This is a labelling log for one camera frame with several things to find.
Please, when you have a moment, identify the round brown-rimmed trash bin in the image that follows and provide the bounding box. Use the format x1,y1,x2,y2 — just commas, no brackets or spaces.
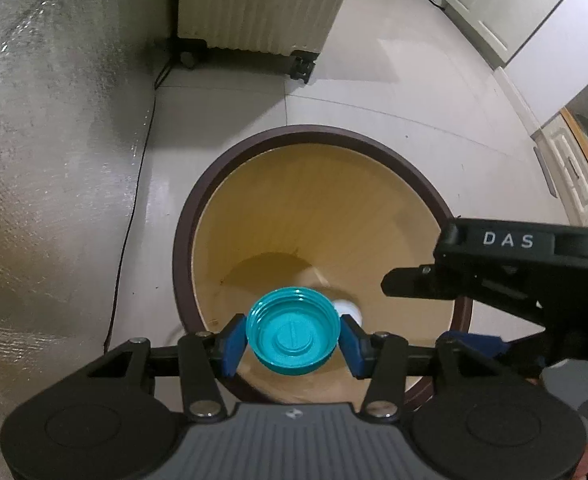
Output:
172,125,472,408

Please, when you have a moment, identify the white kitchen base cabinet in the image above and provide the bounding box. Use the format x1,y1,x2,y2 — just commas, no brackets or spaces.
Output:
444,0,583,64

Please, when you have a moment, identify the silver foil sheet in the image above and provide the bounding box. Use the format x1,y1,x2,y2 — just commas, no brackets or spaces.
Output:
0,0,183,480

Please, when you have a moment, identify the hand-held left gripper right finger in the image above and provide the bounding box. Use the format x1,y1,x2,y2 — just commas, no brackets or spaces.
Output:
339,313,503,421

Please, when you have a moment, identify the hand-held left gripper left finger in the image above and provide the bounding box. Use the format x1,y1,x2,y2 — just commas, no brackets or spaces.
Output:
86,312,249,421

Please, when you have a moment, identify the black floor cable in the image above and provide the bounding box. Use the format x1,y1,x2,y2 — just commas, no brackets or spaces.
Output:
104,50,175,352

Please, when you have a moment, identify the teal plastic lid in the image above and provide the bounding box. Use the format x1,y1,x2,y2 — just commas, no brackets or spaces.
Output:
246,286,341,376

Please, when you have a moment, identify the small white round object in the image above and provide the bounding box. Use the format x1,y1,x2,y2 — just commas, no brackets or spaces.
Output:
333,298,363,328

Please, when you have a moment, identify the white panelled cabinet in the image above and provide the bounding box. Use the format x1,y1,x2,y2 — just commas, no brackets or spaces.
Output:
530,109,588,227

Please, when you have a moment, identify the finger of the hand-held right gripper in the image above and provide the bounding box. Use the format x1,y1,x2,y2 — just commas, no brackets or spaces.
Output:
381,264,459,302
438,331,546,382

